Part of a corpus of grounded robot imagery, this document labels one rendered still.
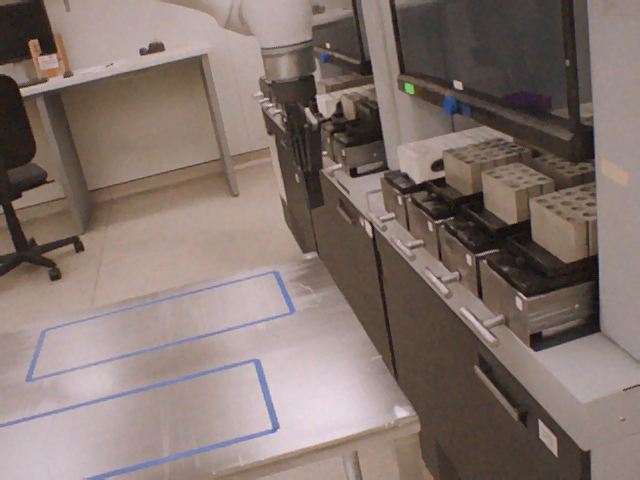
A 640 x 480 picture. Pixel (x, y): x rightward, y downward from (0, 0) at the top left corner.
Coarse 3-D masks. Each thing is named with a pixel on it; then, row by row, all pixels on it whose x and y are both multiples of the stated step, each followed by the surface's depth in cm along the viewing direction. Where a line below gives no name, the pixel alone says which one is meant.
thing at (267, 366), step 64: (64, 320) 98; (128, 320) 95; (192, 320) 91; (256, 320) 88; (320, 320) 85; (0, 384) 84; (64, 384) 81; (128, 384) 79; (192, 384) 76; (256, 384) 74; (320, 384) 72; (384, 384) 70; (0, 448) 71; (64, 448) 69; (128, 448) 67; (192, 448) 66; (256, 448) 64; (320, 448) 63
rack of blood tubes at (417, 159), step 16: (480, 128) 135; (416, 144) 134; (432, 144) 131; (448, 144) 129; (464, 144) 127; (400, 160) 133; (416, 160) 125; (432, 160) 126; (416, 176) 126; (432, 176) 127
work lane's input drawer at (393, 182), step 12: (384, 180) 135; (396, 180) 130; (408, 180) 129; (384, 192) 136; (396, 192) 128; (408, 192) 126; (384, 204) 139; (396, 204) 130; (372, 216) 133; (384, 216) 132; (396, 216) 132; (384, 228) 128
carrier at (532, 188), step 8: (496, 168) 106; (504, 168) 106; (512, 176) 102; (520, 176) 101; (520, 184) 98; (528, 184) 97; (536, 184) 97; (528, 192) 97; (536, 192) 97; (528, 200) 97
